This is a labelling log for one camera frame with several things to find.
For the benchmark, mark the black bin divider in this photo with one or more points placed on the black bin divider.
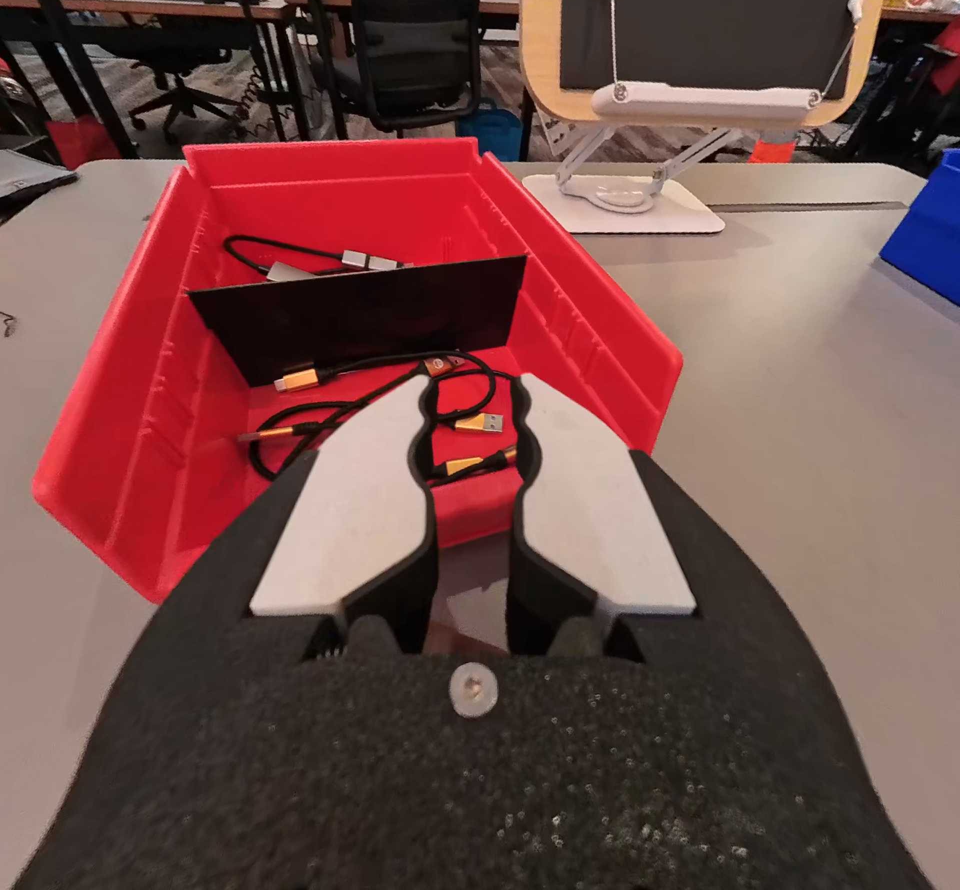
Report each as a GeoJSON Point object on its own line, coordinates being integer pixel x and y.
{"type": "Point", "coordinates": [360, 320]}

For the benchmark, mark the black mesh office chair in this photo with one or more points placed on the black mesh office chair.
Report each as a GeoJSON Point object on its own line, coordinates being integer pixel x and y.
{"type": "Point", "coordinates": [420, 27]}

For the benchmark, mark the orange traffic cone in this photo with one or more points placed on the orange traffic cone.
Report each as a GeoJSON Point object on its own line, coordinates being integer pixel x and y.
{"type": "Point", "coordinates": [772, 153]}

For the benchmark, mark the red storage bin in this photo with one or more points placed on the red storage bin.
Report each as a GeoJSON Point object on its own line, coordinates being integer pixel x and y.
{"type": "Point", "coordinates": [112, 417]}
{"type": "Point", "coordinates": [82, 144]}

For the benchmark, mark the white printed sheet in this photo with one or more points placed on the white printed sheet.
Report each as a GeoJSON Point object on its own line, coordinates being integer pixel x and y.
{"type": "Point", "coordinates": [551, 132]}

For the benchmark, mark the dark grey flat object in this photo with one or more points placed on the dark grey flat object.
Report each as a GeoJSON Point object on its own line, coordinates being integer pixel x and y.
{"type": "Point", "coordinates": [30, 177]}

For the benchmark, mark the blue storage bin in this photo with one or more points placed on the blue storage bin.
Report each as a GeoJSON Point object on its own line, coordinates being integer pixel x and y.
{"type": "Point", "coordinates": [930, 245]}

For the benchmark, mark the grey desk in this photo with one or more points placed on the grey desk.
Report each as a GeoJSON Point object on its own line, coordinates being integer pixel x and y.
{"type": "Point", "coordinates": [787, 417]}

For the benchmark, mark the grey USB hub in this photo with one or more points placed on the grey USB hub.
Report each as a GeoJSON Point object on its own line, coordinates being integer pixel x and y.
{"type": "Point", "coordinates": [300, 273]}

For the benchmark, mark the blue storage basket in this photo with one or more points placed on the blue storage basket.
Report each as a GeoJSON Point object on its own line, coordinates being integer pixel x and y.
{"type": "Point", "coordinates": [487, 136]}

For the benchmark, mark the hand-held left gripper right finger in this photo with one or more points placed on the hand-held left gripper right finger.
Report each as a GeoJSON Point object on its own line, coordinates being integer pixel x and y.
{"type": "Point", "coordinates": [592, 530]}

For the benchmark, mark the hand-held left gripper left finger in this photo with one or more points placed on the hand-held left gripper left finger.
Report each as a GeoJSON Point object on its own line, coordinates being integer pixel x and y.
{"type": "Point", "coordinates": [352, 522]}

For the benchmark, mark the white stand with black board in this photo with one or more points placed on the white stand with black board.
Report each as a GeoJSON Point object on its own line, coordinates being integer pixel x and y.
{"type": "Point", "coordinates": [690, 219]}

